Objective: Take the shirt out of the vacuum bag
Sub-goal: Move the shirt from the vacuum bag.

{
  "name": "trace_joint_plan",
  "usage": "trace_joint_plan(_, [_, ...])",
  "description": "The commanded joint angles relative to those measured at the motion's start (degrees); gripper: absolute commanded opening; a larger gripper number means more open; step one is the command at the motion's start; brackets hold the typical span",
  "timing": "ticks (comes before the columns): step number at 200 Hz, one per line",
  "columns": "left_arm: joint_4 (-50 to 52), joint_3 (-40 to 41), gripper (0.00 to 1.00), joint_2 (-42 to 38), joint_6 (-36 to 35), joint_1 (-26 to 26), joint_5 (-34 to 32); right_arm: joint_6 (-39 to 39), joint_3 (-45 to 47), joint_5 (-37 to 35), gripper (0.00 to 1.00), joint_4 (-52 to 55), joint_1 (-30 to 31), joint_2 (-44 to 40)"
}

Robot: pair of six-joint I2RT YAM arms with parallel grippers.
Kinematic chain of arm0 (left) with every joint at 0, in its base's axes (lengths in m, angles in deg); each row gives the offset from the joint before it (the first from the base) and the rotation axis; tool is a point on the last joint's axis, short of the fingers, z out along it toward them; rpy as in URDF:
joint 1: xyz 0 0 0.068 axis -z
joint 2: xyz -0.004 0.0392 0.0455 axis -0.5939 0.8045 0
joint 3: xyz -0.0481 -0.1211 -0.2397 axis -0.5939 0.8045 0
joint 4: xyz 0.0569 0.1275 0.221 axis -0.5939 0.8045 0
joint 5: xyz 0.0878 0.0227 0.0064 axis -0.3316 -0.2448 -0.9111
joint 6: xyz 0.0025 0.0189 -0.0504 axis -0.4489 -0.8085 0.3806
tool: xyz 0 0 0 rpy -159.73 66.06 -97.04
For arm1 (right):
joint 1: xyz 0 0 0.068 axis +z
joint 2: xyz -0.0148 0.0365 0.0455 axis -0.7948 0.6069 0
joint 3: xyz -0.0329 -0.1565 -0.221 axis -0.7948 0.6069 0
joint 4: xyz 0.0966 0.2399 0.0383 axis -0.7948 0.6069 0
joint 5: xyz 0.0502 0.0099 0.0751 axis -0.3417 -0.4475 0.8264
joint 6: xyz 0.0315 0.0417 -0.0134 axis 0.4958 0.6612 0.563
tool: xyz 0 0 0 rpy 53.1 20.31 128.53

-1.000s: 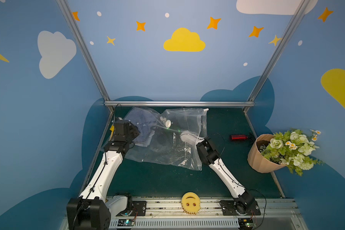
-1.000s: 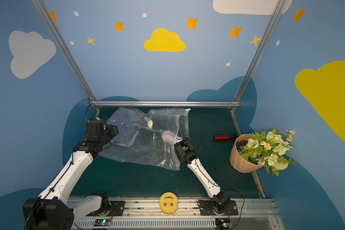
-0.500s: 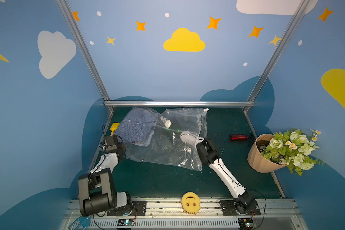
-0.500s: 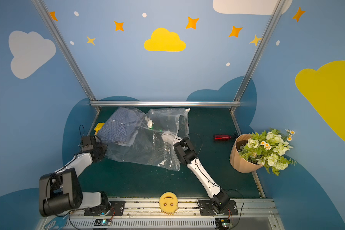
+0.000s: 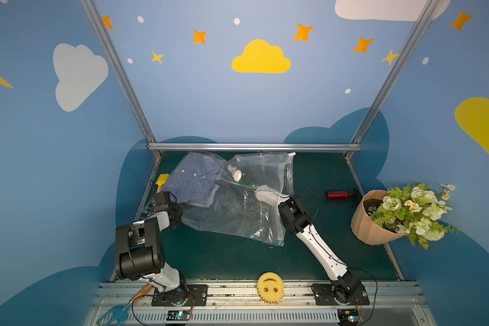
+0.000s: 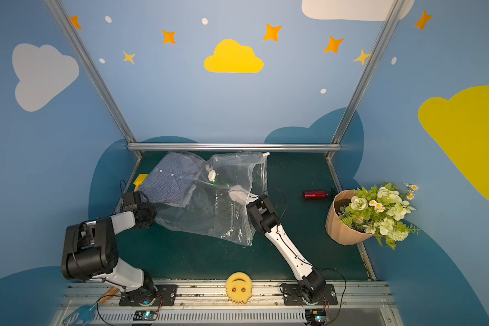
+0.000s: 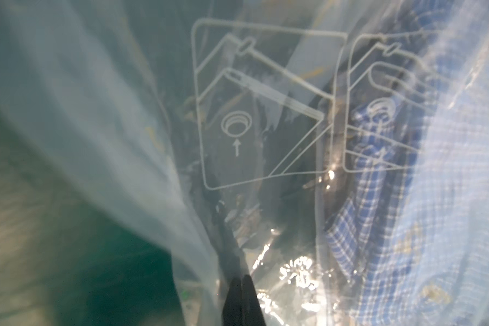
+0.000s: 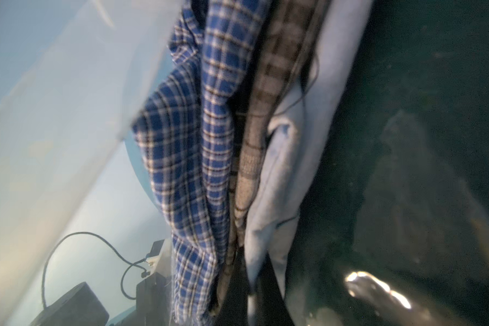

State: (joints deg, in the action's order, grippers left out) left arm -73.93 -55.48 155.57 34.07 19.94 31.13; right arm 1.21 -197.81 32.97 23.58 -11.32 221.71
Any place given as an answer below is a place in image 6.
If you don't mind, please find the blue checkered shirt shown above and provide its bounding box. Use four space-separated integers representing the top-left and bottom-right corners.
139 152 206 207

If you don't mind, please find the clear plastic vacuum bag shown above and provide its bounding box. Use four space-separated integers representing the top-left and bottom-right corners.
154 152 269 247

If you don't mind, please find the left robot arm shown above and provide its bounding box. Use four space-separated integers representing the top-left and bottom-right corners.
61 192 158 306

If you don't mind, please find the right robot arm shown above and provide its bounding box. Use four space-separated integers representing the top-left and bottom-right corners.
230 186 326 304

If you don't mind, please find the yellow toy shovel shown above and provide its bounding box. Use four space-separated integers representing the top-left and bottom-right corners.
133 174 148 192

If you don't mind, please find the left circuit board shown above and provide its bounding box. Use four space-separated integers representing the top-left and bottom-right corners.
133 311 158 321

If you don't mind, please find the circuit board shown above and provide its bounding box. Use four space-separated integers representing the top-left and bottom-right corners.
133 311 158 321
304 310 330 326

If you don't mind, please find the yellow smiley sponge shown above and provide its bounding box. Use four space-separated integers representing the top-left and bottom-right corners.
225 272 253 304

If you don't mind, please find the red cylindrical bottle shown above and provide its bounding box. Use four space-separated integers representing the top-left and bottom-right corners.
302 190 330 200

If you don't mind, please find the right circuit board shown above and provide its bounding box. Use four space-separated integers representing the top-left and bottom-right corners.
304 310 330 326

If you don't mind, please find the flower bouquet in paper pot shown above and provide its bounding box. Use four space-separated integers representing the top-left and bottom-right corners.
325 183 420 249

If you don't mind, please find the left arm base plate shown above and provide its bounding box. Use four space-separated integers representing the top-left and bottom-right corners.
119 284 178 308

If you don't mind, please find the blue fork wooden handle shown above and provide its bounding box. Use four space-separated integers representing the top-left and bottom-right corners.
61 287 120 326

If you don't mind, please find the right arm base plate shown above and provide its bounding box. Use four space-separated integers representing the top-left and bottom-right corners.
279 283 339 306

